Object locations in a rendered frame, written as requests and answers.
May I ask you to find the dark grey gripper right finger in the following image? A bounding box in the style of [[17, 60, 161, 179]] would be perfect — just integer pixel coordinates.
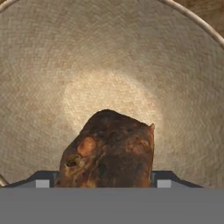
[[150, 170, 203, 189]]

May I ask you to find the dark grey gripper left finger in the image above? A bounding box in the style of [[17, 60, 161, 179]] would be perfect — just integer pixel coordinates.
[[4, 170, 60, 189]]

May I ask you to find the brown crusty bread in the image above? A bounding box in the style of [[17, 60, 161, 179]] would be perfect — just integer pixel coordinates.
[[53, 108, 156, 189]]

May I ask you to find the beige woven basket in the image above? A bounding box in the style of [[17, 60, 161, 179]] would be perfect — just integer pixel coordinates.
[[0, 0, 224, 189]]

